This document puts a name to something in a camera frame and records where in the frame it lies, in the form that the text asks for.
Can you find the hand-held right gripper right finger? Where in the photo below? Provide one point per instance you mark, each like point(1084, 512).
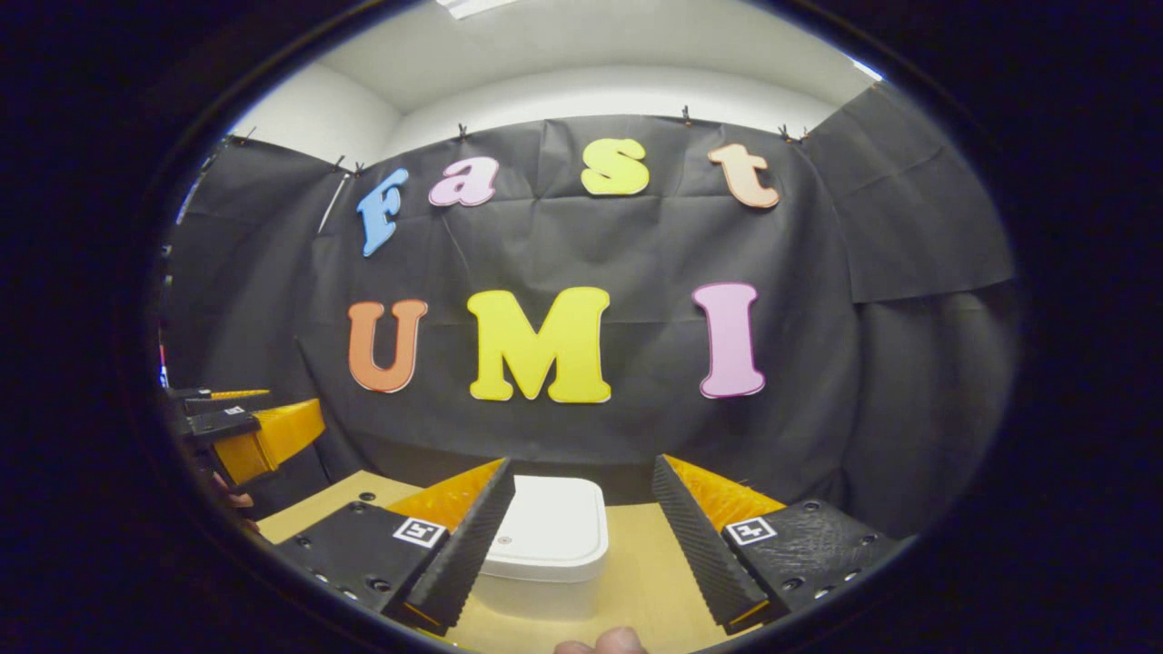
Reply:
point(698, 554)

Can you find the white desktop garbage bin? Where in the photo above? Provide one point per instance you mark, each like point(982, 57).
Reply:
point(545, 536)

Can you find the wooden desktop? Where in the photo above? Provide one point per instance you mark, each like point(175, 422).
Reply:
point(645, 581)

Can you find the thin white rod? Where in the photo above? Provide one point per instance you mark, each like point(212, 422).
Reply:
point(332, 203)

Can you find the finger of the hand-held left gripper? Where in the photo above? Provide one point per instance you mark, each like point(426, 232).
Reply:
point(263, 440)
point(218, 401)

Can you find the large ceiling light panel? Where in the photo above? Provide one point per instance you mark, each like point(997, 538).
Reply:
point(477, 7)

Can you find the black backdrop cloth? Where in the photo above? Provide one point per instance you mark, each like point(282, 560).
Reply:
point(636, 254)

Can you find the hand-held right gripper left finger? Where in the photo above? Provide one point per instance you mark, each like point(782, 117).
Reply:
point(465, 556)

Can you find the small ceiling light panel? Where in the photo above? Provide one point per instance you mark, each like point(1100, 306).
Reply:
point(866, 69)

